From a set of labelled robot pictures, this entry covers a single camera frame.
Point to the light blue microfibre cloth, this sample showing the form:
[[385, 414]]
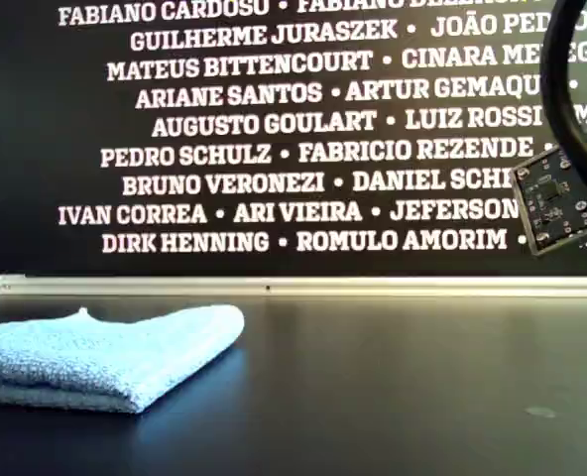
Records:
[[100, 357]]

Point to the aluminium table frame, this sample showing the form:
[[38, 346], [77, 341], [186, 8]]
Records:
[[323, 286]]

